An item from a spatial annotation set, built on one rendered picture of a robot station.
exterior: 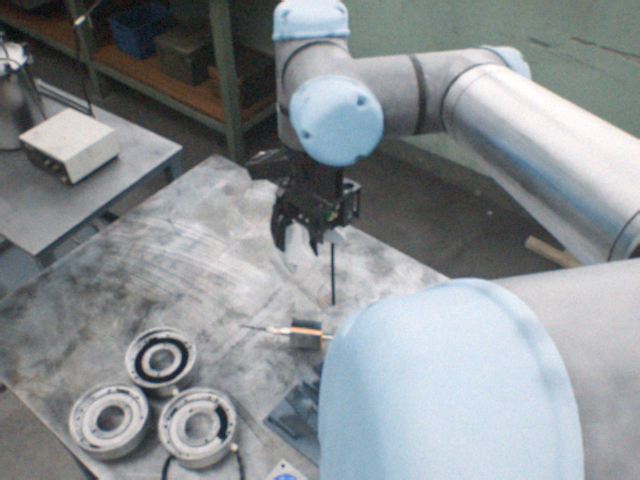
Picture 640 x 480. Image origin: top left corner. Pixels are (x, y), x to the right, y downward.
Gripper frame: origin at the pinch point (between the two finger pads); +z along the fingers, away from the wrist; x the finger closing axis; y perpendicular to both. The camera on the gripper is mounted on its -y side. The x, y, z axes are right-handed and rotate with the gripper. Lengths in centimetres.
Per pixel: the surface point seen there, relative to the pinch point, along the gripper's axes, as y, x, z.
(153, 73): -176, 83, 59
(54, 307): -34.0, -25.2, 17.0
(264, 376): 1.2, -9.7, 17.9
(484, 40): -47, 136, 23
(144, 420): -3.5, -27.3, 14.7
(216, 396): 0.2, -17.8, 15.4
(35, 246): -64, -17, 27
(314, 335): 3.7, -1.2, 13.6
